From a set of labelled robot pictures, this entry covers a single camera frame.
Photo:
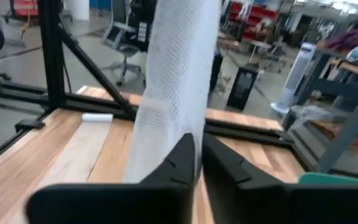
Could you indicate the black computer tower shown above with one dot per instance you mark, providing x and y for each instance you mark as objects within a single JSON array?
[{"x": 242, "y": 88}]

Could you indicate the clear plastic bag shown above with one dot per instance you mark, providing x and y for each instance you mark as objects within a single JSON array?
[{"x": 312, "y": 113}]

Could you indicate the purple garment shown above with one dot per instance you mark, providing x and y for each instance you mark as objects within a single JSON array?
[{"x": 353, "y": 39}]

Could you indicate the red storage rack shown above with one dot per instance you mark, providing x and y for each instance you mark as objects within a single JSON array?
[{"x": 253, "y": 15}]

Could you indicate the black aluminium frame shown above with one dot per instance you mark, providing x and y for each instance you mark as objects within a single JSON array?
[{"x": 52, "y": 46}]

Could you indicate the grey-legged wooden workbench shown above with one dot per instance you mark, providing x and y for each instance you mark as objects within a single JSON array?
[{"x": 353, "y": 124}]

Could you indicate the grey office chair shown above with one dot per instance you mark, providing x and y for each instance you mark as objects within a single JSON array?
[{"x": 124, "y": 46}]

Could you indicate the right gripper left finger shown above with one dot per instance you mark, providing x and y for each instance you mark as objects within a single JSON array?
[{"x": 120, "y": 202}]

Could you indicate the white tower fan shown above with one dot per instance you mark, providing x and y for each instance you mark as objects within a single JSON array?
[{"x": 294, "y": 77}]

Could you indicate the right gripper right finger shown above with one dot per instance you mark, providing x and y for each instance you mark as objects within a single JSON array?
[{"x": 275, "y": 205}]

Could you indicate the green plastic bin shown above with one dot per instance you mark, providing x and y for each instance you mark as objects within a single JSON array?
[{"x": 331, "y": 179}]

